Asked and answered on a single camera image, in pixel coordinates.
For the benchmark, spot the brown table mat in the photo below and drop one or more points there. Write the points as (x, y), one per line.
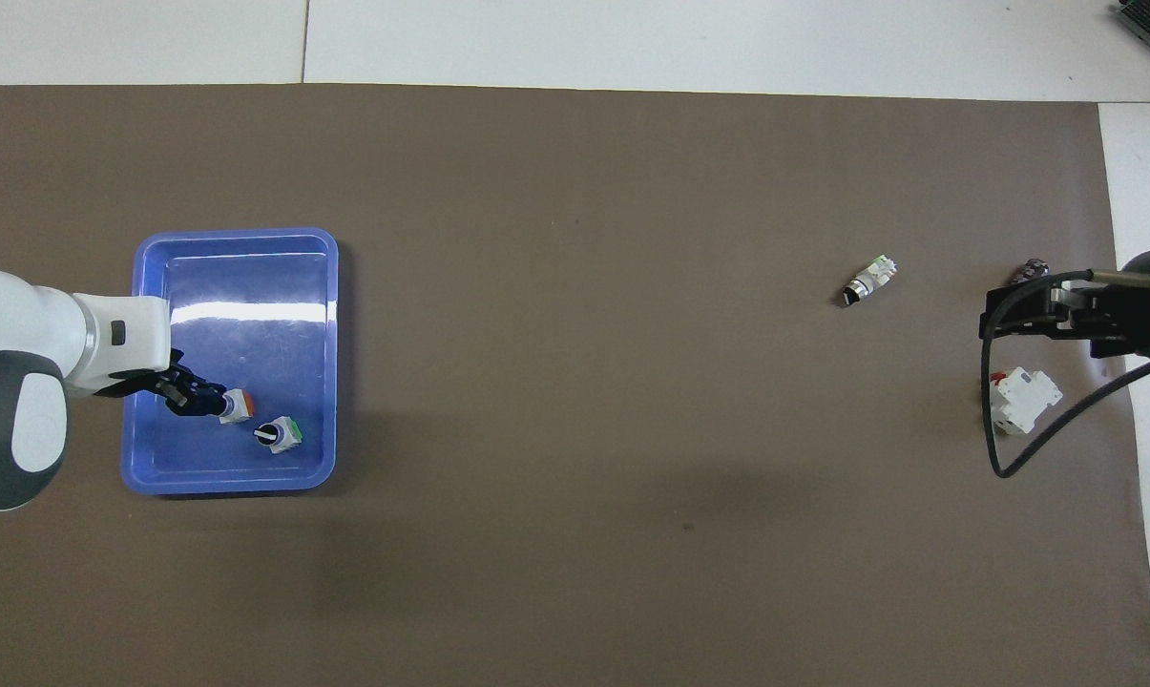
(574, 382)

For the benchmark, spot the upright green-backed selector switch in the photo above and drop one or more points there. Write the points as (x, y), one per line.
(277, 435)

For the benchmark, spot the lying green-backed selector switch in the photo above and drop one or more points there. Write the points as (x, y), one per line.
(867, 282)

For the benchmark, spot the blue plastic tray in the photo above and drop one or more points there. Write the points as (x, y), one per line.
(250, 315)

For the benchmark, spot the orange-backed selector switch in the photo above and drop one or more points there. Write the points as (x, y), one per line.
(238, 405)

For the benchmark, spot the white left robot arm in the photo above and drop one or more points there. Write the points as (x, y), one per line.
(21, 382)

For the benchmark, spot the white circuit breaker red lever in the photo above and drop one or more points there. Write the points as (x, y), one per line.
(1033, 399)

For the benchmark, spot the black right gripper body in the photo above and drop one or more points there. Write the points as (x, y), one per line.
(1147, 320)

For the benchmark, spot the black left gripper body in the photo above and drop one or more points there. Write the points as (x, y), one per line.
(150, 384)

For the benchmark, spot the dark brown terminal block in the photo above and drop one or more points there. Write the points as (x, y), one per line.
(1033, 269)

